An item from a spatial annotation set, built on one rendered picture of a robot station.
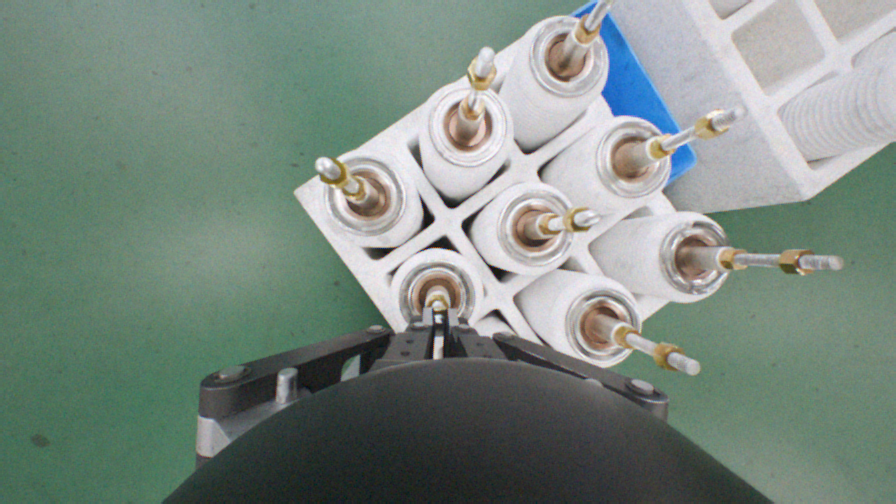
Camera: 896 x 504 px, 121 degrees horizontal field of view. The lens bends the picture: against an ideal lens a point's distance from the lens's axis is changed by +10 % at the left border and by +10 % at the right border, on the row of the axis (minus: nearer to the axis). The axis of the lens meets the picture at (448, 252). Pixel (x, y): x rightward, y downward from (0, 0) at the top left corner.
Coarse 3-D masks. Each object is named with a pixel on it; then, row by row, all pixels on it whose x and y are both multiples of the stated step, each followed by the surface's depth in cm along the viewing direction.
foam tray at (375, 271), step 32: (416, 128) 31; (576, 128) 32; (416, 160) 38; (512, 160) 31; (544, 160) 32; (480, 192) 31; (320, 224) 30; (448, 224) 31; (608, 224) 32; (352, 256) 30; (384, 256) 39; (576, 256) 32; (384, 288) 31; (512, 288) 32; (512, 320) 32
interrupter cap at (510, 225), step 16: (528, 192) 24; (544, 192) 24; (512, 208) 24; (528, 208) 24; (544, 208) 24; (560, 208) 24; (512, 224) 24; (512, 240) 24; (528, 240) 24; (544, 240) 24; (560, 240) 24; (512, 256) 24; (528, 256) 24; (544, 256) 24; (560, 256) 24
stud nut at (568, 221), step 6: (570, 210) 17; (576, 210) 17; (582, 210) 17; (564, 216) 17; (570, 216) 17; (564, 222) 17; (570, 222) 17; (570, 228) 17; (576, 228) 17; (582, 228) 17; (588, 228) 17
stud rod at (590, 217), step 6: (588, 210) 16; (594, 210) 15; (576, 216) 17; (582, 216) 16; (588, 216) 15; (594, 216) 15; (600, 216) 15; (552, 222) 20; (558, 222) 19; (576, 222) 17; (582, 222) 16; (588, 222) 15; (594, 222) 15; (552, 228) 20; (558, 228) 19; (564, 228) 19
